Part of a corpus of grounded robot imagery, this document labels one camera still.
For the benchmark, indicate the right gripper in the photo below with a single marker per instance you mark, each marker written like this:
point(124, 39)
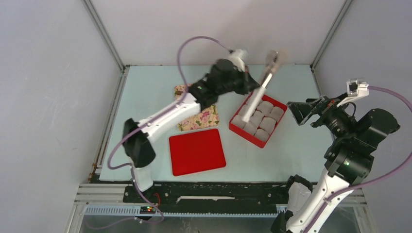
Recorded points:
point(304, 110)

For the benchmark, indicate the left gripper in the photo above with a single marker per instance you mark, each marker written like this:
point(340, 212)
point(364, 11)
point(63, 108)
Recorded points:
point(248, 83)

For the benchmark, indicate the metal tongs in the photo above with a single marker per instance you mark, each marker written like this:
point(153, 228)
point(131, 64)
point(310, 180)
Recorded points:
point(273, 62)

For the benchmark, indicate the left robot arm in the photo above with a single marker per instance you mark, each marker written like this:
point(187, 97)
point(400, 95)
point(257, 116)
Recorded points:
point(224, 77)

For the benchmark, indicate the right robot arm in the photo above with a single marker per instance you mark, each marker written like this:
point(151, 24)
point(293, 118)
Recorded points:
point(348, 162)

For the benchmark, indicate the red chocolate box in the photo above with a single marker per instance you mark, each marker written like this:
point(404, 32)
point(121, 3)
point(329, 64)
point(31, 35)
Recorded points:
point(263, 122)

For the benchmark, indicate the floral tray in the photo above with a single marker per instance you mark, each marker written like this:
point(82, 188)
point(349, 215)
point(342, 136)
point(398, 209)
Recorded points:
point(209, 117)

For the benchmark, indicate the red box lid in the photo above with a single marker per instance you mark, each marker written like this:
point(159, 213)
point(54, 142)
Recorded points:
point(196, 152)

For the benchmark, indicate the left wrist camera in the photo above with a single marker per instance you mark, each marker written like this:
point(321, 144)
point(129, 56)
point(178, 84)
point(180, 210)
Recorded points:
point(237, 58)

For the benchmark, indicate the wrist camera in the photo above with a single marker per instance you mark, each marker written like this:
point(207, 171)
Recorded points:
point(237, 58)
point(356, 89)

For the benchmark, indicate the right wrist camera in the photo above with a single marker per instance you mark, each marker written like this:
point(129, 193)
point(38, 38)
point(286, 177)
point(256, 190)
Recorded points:
point(356, 89)

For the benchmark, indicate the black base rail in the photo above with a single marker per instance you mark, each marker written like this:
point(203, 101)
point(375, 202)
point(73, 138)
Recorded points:
point(219, 198)

